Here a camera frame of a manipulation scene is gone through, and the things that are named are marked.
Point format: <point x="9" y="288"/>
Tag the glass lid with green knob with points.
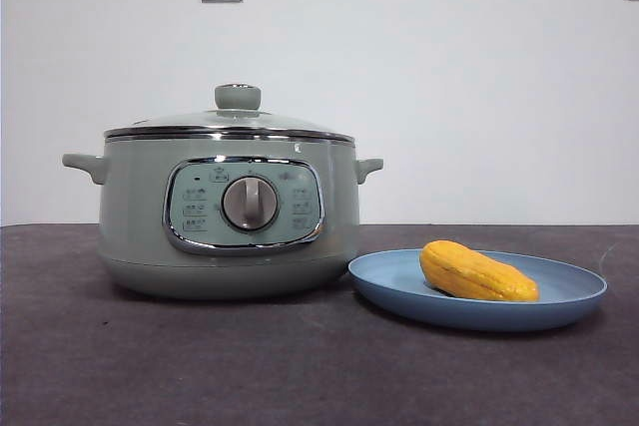
<point x="239" y="121"/>

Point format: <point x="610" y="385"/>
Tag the yellow corn cob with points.
<point x="474" y="271"/>

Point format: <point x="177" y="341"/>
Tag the blue round plate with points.
<point x="389" y="276"/>

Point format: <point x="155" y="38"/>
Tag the pale green electric steamer pot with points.
<point x="135" y="206"/>

